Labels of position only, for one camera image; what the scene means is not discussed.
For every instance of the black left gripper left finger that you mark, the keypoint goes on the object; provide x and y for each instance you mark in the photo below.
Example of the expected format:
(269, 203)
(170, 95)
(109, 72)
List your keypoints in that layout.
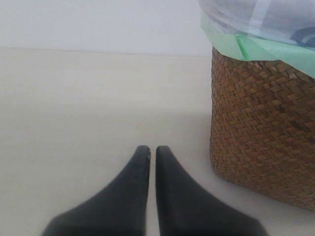
(119, 209)

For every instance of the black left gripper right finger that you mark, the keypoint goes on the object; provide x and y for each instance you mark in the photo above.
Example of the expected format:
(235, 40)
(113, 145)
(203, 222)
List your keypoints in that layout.
(184, 208)

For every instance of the brown woven wicker basket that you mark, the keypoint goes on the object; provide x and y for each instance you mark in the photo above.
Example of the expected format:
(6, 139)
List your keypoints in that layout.
(263, 128)

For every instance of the white and green bin liner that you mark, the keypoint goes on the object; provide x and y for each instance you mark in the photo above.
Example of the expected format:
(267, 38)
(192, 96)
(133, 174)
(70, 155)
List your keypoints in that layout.
(265, 30)

